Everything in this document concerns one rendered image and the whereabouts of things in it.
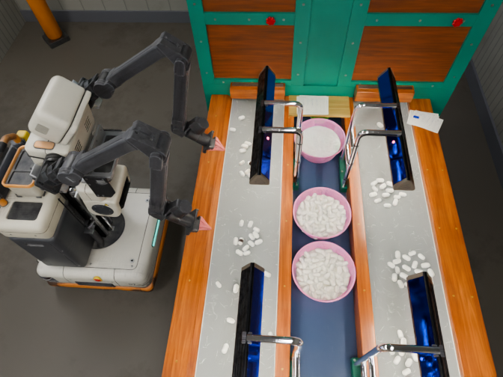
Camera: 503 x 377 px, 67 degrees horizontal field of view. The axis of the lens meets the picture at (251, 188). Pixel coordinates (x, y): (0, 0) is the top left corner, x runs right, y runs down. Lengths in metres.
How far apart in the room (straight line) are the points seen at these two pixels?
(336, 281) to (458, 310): 0.48
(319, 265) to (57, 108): 1.20
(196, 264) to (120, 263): 0.74
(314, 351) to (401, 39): 1.47
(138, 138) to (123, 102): 2.32
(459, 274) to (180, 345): 1.17
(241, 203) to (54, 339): 1.45
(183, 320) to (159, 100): 2.20
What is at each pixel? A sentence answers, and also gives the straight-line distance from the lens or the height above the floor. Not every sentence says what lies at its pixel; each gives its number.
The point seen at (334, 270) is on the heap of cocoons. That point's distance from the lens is 1.71.
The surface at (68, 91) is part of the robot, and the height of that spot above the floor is 1.35.
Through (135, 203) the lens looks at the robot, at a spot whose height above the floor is 0.28.
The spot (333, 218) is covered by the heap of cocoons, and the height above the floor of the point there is 0.74.
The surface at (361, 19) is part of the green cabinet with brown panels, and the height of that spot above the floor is 1.25.
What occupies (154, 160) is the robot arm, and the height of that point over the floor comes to 1.39.
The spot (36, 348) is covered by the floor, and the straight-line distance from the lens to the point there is 2.71.
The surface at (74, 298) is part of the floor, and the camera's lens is 2.69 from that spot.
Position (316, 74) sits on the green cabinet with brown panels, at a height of 0.91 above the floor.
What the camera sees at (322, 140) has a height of 0.74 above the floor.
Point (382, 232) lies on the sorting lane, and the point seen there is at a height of 0.74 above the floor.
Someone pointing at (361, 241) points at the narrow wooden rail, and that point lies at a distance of 1.74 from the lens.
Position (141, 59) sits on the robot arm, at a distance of 1.55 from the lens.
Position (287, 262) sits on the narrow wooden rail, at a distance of 1.66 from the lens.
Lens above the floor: 2.32
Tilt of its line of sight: 58 degrees down
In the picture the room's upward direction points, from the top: 4 degrees counter-clockwise
